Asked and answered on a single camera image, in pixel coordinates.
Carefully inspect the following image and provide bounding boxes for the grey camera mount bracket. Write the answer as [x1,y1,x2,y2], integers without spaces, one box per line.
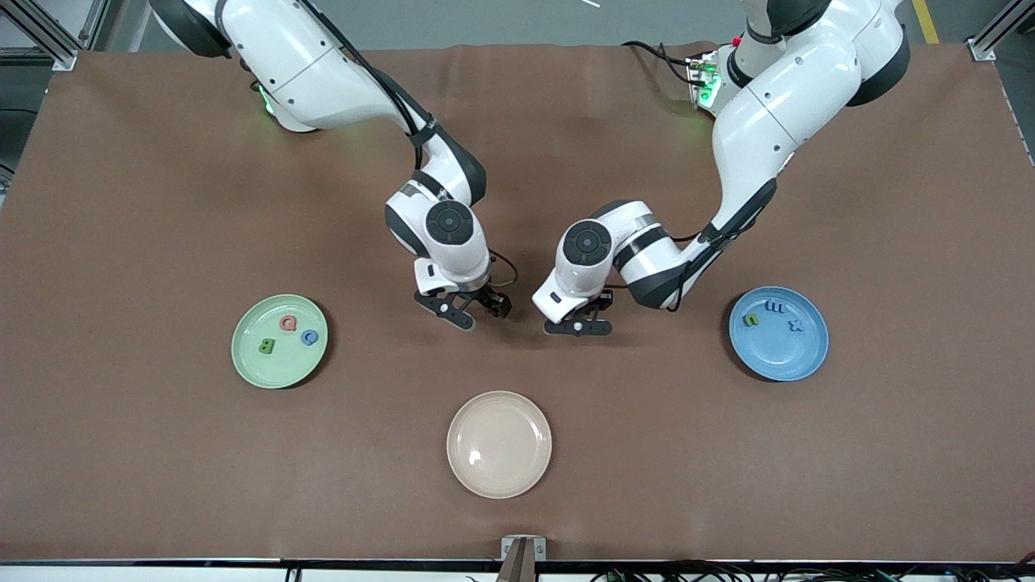
[495,535,547,582]

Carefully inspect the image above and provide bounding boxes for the light green plate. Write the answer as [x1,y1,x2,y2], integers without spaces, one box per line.
[231,293,329,390]

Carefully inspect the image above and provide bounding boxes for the blue plate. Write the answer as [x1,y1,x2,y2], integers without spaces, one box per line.
[729,286,830,382]

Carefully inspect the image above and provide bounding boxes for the black left base cable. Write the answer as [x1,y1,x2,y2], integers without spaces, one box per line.
[621,40,700,86]

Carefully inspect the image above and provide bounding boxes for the brown table mat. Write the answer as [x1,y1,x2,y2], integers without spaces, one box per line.
[0,42,1035,563]

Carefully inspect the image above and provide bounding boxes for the aluminium frame profile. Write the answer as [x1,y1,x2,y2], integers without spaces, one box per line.
[0,0,110,72]
[966,0,1035,62]

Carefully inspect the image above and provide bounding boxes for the black cable bundle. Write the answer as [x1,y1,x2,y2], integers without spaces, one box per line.
[590,562,1035,582]

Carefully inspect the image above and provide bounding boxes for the white table edge rail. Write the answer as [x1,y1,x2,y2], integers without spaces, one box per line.
[0,559,1035,582]

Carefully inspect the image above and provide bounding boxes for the beige plate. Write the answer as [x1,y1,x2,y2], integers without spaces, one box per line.
[446,390,553,500]

